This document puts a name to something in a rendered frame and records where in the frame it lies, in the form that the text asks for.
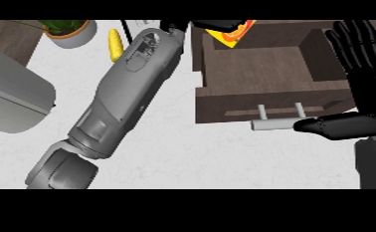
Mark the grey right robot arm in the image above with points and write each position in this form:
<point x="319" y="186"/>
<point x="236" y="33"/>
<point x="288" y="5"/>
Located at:
<point x="366" y="163"/>

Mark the thin black rod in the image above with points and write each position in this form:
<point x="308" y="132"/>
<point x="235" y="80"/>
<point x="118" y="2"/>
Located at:
<point x="127" y="32"/>

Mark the yellow and orange box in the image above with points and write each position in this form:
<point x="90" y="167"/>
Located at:
<point x="230" y="37"/>

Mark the dark grey object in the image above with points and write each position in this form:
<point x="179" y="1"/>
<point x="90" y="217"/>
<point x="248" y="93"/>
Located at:
<point x="217" y="24"/>

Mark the yellow corn cob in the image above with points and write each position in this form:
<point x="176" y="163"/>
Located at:
<point x="115" y="45"/>

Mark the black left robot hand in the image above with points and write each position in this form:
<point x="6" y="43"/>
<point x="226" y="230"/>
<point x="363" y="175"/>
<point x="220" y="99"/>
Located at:
<point x="174" y="25"/>

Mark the grey rounded appliance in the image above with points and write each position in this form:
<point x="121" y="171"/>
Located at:
<point x="22" y="96"/>

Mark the grey pot with green plant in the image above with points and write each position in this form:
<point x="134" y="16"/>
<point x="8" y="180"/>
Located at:
<point x="74" y="33"/>

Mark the brown wooden cabinet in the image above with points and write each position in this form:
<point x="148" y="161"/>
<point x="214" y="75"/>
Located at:
<point x="196" y="48"/>

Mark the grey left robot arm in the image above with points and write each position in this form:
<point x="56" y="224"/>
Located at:
<point x="123" y="90"/>

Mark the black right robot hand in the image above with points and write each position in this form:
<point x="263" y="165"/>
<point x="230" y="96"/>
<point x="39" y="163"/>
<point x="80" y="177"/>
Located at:
<point x="360" y="76"/>

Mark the brown wooden board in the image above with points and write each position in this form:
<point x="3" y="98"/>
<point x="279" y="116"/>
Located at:
<point x="19" y="40"/>

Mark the brown wooden drawer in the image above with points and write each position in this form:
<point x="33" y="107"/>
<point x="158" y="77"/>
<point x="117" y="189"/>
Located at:
<point x="254" y="66"/>
<point x="235" y="105"/>

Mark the brown wooden drawer front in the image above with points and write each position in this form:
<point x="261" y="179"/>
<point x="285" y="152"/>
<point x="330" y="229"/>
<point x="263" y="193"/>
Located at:
<point x="235" y="105"/>

